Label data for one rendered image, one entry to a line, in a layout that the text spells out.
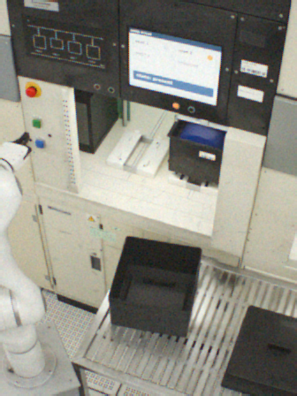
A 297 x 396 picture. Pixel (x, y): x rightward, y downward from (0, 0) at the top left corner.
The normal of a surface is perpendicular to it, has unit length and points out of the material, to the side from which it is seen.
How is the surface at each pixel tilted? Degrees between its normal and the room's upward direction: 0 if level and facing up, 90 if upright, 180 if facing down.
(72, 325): 0
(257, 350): 0
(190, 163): 90
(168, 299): 0
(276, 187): 90
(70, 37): 90
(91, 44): 90
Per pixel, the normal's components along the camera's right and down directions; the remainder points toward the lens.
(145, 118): 0.01, -0.68
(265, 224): -0.36, 0.68
